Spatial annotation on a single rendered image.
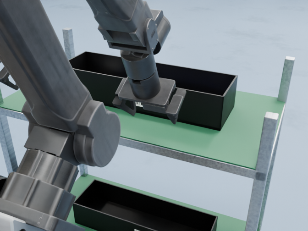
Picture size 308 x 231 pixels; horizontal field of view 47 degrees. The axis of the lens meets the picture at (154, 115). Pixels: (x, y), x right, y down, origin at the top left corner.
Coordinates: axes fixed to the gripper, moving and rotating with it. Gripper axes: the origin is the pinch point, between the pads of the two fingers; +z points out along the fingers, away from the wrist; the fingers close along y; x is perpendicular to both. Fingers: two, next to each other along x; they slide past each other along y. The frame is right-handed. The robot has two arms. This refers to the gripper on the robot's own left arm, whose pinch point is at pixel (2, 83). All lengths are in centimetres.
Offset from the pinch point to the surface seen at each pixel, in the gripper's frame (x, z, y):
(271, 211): -46, 147, -73
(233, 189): -55, 152, -49
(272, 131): -9, 10, -67
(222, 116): -19, 23, -53
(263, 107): -35, 36, -62
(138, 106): -18.1, 25.0, -26.1
